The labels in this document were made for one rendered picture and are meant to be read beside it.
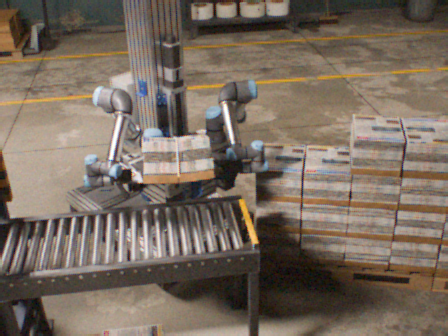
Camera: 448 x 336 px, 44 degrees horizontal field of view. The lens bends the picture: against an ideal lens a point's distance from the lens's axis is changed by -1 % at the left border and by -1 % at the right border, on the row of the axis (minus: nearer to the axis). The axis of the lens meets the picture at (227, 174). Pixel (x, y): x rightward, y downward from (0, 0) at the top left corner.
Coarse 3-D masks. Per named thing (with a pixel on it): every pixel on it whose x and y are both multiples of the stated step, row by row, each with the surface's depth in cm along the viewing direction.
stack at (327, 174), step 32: (288, 160) 351; (320, 160) 350; (256, 192) 351; (288, 192) 347; (320, 192) 343; (352, 192) 339; (384, 192) 335; (416, 192) 331; (288, 224) 358; (320, 224) 354; (352, 224) 350; (384, 224) 345; (416, 224) 342; (320, 256) 366; (352, 256) 362; (384, 256) 358; (416, 256) 353; (416, 288) 365
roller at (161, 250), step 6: (156, 210) 311; (156, 216) 306; (162, 216) 307; (156, 222) 301; (162, 222) 302; (156, 228) 296; (162, 228) 296; (156, 234) 292; (162, 234) 291; (156, 240) 288; (162, 240) 286; (156, 246) 284; (162, 246) 282; (162, 252) 277
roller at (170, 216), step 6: (168, 210) 310; (168, 216) 305; (174, 216) 307; (168, 222) 301; (174, 222) 301; (168, 228) 296; (174, 228) 296; (168, 234) 292; (174, 234) 291; (168, 240) 289; (174, 240) 286; (174, 246) 281; (174, 252) 277
